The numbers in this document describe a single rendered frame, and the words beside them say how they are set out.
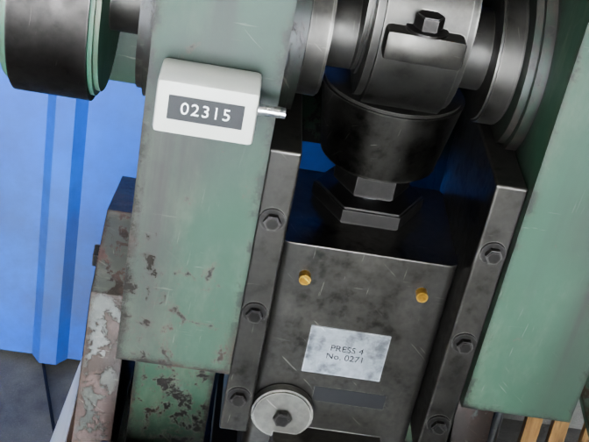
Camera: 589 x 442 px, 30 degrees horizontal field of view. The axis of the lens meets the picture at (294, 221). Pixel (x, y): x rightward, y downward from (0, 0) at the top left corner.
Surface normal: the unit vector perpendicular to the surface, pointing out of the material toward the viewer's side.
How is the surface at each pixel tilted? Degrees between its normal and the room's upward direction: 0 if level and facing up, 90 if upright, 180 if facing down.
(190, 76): 0
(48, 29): 94
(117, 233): 31
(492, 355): 90
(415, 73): 107
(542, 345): 90
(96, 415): 73
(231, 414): 90
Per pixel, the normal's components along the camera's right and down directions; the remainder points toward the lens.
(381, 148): -0.14, 0.63
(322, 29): 0.04, 0.25
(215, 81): 0.17, -0.84
